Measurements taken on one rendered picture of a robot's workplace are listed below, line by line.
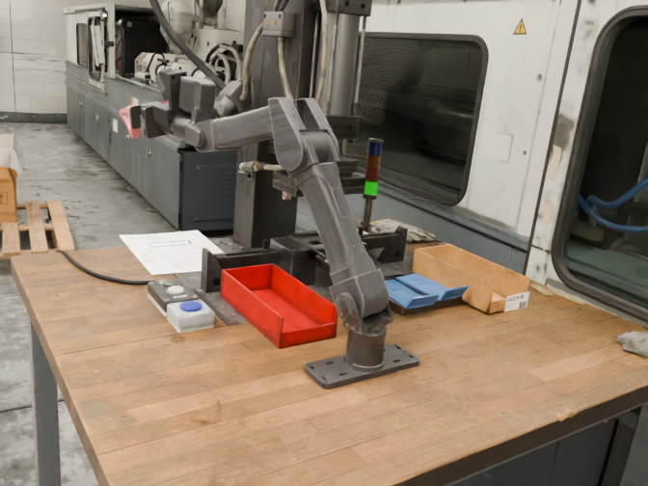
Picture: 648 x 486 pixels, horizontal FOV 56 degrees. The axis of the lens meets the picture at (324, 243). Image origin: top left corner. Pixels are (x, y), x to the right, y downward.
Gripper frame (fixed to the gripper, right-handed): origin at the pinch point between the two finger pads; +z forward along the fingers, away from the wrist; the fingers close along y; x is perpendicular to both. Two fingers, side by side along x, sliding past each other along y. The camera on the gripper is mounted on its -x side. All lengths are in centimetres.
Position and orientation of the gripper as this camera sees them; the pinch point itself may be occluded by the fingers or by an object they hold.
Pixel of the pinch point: (142, 110)
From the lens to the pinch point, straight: 142.1
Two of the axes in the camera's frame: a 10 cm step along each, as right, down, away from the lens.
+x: -0.4, 8.8, 4.7
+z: -7.4, -3.4, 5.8
